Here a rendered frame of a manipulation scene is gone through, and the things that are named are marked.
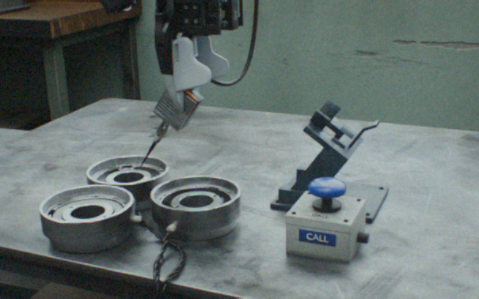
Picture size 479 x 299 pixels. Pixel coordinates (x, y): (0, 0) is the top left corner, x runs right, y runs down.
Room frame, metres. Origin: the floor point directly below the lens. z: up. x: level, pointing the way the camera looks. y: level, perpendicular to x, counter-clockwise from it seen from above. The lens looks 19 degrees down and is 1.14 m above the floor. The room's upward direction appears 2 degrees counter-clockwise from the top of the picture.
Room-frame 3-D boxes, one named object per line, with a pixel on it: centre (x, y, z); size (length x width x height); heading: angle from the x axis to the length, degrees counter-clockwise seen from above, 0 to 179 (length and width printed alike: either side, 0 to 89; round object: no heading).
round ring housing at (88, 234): (0.68, 0.17, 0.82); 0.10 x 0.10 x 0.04
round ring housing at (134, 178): (0.78, 0.14, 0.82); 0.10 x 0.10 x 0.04
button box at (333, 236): (0.64, -0.10, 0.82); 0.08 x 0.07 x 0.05; 66
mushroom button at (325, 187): (0.64, -0.09, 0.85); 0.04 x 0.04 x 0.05
